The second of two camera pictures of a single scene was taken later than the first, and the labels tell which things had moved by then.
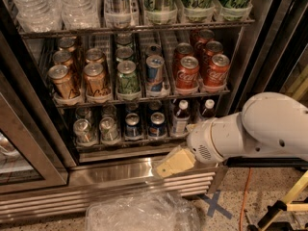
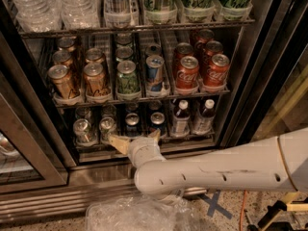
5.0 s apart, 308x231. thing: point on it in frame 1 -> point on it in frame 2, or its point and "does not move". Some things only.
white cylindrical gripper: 199,142 -> 140,145
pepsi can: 133,128 does not move
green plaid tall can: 160,4 does not move
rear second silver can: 109,111 does not move
